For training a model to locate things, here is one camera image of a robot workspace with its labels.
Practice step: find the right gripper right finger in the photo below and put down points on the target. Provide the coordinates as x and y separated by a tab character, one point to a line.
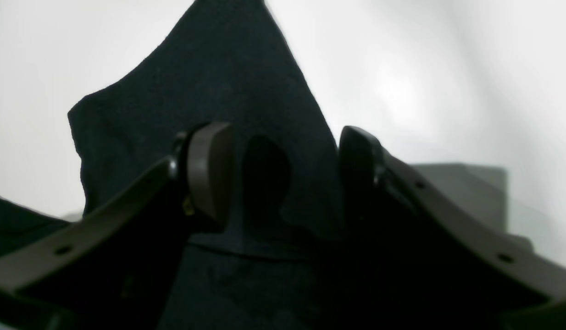
422	263

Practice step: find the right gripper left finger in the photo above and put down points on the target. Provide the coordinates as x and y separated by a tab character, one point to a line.
114	269

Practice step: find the black T-shirt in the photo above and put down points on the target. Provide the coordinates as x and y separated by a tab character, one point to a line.
224	61

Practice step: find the white right partition panel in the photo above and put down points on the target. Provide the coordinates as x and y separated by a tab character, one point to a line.
479	190

